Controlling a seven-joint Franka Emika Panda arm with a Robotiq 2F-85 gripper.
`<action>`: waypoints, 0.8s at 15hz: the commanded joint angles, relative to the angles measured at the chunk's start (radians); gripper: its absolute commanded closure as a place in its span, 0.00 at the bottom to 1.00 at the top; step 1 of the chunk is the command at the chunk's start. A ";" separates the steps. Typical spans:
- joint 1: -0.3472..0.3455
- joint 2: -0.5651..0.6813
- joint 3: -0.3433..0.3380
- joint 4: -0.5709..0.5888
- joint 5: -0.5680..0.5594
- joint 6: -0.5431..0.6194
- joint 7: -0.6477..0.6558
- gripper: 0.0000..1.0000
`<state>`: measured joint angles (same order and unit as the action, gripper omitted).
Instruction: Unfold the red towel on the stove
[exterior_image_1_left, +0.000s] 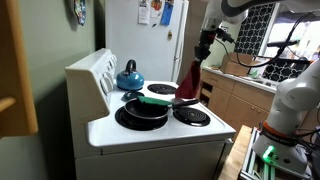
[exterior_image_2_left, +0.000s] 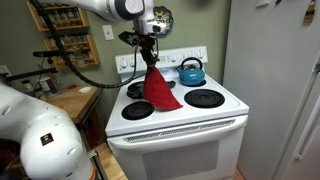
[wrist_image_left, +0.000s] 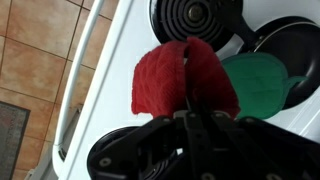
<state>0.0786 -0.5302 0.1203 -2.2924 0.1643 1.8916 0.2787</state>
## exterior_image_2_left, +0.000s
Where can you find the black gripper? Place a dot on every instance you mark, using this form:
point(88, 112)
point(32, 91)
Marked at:
point(149, 46)

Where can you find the red towel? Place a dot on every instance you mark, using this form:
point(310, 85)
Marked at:
point(160, 93)

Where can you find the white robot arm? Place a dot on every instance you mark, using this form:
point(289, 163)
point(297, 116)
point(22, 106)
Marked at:
point(50, 133)

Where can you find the white stove knob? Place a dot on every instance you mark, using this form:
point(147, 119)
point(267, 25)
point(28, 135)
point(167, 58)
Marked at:
point(200, 53)
point(123, 63)
point(192, 54)
point(173, 57)
point(132, 62)

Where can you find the white electric stove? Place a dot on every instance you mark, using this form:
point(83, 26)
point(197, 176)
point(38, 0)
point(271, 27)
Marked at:
point(180, 160)

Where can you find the dark blue spoon rest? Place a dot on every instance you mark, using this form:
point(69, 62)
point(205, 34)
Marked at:
point(171, 84)

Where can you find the blue kettle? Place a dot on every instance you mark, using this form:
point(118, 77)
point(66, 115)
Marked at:
point(191, 76)

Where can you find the small white dish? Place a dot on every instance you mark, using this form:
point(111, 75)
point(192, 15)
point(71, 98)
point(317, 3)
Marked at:
point(85, 90)

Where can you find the small red lid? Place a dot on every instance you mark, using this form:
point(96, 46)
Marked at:
point(72, 87)

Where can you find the wooden side table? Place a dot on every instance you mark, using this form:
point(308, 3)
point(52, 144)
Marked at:
point(73, 101)

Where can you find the wooden robot platform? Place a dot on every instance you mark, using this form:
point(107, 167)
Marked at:
point(110, 165)

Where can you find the white refrigerator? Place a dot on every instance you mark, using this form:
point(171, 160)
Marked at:
point(266, 83)

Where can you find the white paper note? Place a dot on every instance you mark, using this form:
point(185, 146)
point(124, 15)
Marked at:
point(262, 3)

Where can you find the gold fridge magnet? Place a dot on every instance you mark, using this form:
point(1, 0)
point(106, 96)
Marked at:
point(310, 13)

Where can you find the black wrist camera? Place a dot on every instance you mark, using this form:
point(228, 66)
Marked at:
point(129, 37)

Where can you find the colourful decorative wall plate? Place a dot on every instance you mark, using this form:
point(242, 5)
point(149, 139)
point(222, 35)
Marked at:
point(165, 13)

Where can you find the white light switch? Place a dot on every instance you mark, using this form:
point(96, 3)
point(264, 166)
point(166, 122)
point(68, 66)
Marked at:
point(108, 32)

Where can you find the black stereo camera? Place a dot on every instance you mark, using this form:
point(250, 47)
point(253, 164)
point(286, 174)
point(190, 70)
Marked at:
point(46, 53)

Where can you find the black camera stand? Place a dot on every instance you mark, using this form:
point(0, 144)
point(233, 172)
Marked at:
point(30, 74)

